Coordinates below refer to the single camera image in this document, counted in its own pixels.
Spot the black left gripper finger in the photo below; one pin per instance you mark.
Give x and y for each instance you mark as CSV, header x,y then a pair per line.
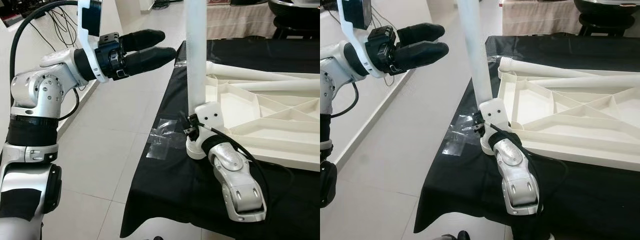
x,y
150,59
144,40
422,33
422,54

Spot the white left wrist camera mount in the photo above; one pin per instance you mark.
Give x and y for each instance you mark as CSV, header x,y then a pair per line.
x,y
87,45
356,45

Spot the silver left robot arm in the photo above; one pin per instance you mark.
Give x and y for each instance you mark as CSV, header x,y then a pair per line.
x,y
37,90
332,75

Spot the white plastic table top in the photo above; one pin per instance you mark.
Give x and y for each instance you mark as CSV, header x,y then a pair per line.
x,y
240,107
550,107

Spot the large black wok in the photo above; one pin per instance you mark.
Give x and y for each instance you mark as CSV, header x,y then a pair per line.
x,y
607,5
295,6

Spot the pink cloth covered table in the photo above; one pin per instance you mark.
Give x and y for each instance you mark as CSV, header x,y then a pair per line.
x,y
240,20
540,17

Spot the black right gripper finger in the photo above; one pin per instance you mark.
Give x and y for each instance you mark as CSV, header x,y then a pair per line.
x,y
476,118
187,120

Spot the black robot foot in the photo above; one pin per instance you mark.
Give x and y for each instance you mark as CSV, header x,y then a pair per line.
x,y
455,236
157,238

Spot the white plastic table leg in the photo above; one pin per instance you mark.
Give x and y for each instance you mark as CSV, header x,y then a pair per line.
x,y
475,50
285,85
540,69
195,50
600,82
240,72

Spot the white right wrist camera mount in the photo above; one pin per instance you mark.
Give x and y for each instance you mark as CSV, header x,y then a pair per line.
x,y
495,111
210,116

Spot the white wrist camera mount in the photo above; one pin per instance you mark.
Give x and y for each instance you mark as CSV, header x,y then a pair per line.
x,y
210,116
87,45
495,111
356,45

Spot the black tablecloth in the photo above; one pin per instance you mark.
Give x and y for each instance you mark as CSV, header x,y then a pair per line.
x,y
165,200
460,200

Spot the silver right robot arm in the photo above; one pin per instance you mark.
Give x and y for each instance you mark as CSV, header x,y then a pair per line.
x,y
517,180
235,185

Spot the clear crumpled tape patch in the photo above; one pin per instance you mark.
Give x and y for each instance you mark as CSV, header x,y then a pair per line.
x,y
162,140
457,137

